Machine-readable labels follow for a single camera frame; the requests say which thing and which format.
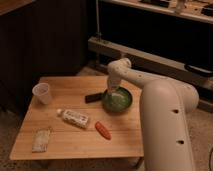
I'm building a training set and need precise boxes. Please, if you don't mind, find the green ceramic bowl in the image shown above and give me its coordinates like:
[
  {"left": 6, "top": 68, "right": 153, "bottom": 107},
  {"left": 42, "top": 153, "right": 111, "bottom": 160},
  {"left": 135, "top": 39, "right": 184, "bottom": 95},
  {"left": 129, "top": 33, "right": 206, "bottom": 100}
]
[{"left": 101, "top": 87, "right": 133, "bottom": 113}]

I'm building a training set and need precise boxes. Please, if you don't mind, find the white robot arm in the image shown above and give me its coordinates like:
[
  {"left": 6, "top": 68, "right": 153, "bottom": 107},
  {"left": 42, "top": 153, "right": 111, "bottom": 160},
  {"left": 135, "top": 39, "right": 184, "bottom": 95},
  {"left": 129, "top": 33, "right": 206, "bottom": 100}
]
[{"left": 107, "top": 58, "right": 199, "bottom": 171}]

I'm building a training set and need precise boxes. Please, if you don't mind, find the small black rectangular box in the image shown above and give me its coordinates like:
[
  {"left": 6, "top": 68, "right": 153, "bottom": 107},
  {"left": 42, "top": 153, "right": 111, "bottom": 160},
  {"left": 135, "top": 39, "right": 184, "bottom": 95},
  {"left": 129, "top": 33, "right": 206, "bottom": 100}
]
[{"left": 85, "top": 93, "right": 102, "bottom": 103}]

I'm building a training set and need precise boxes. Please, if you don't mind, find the clear plastic bottle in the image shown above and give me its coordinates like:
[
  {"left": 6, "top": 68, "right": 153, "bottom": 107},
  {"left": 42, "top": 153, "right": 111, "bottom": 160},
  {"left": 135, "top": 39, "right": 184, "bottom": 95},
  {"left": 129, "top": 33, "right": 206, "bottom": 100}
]
[{"left": 57, "top": 109, "right": 90, "bottom": 129}]

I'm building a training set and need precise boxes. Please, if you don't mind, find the wooden folding table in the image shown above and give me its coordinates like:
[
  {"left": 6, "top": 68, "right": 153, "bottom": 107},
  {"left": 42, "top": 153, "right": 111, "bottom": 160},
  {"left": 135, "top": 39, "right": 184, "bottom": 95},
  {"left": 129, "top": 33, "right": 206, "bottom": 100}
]
[{"left": 10, "top": 76, "right": 144, "bottom": 160}]

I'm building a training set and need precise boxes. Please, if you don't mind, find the clear plastic cup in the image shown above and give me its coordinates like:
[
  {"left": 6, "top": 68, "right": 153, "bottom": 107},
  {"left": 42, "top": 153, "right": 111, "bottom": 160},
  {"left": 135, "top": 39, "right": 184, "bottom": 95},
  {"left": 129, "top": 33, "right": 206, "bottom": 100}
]
[{"left": 32, "top": 83, "right": 52, "bottom": 105}]

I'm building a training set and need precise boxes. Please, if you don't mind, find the white snack packet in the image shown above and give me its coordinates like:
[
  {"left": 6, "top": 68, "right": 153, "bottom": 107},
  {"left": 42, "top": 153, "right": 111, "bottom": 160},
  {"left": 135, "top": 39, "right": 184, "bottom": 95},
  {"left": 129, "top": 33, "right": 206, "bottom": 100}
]
[{"left": 32, "top": 129, "right": 51, "bottom": 153}]

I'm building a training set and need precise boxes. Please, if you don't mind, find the dark wooden cabinet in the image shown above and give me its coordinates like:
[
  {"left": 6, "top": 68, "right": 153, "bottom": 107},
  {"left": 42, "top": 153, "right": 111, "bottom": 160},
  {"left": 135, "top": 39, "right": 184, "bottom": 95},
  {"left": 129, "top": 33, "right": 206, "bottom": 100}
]
[{"left": 0, "top": 0, "right": 87, "bottom": 115}]

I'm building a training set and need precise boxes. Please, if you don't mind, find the upper wooden shelf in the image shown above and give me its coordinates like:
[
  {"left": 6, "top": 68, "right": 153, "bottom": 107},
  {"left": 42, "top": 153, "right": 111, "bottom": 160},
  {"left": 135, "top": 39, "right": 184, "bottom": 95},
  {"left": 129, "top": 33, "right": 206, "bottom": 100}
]
[{"left": 102, "top": 0, "right": 213, "bottom": 24}]

